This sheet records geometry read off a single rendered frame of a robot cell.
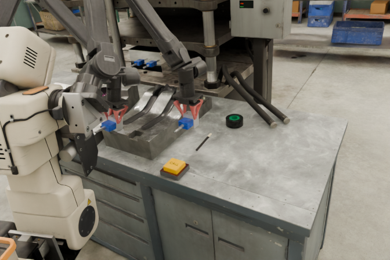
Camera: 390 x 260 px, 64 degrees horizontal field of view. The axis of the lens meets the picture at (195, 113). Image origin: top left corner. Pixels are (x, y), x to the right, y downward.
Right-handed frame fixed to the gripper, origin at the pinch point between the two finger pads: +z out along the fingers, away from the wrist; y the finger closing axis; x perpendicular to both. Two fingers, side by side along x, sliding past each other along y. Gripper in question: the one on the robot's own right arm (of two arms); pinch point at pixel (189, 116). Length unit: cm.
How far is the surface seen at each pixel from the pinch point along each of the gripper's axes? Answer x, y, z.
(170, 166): 17.6, -2.3, 11.8
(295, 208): 14, -46, 16
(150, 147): 14.1, 10.0, 9.0
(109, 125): 17.6, 26.8, 1.7
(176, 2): -65, 49, -33
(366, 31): -370, -24, 45
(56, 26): -314, 551, 51
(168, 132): 2.1, 10.3, 8.6
